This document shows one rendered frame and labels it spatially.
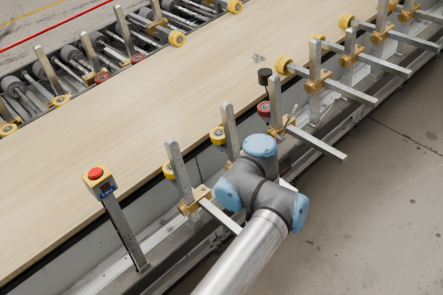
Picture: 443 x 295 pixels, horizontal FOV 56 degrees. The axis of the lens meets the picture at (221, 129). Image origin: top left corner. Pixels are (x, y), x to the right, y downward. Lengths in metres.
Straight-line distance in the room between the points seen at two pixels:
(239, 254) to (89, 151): 1.12
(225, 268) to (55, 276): 1.00
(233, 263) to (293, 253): 1.55
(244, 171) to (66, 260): 0.91
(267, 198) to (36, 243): 0.93
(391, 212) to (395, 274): 0.39
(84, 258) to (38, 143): 0.58
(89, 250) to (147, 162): 0.40
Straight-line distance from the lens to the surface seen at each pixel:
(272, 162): 1.11
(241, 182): 1.03
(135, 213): 1.77
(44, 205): 1.75
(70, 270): 1.78
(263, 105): 1.85
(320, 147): 1.71
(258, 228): 0.93
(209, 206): 1.58
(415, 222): 2.61
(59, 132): 2.05
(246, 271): 0.88
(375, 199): 2.67
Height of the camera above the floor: 2.07
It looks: 42 degrees down
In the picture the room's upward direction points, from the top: 11 degrees counter-clockwise
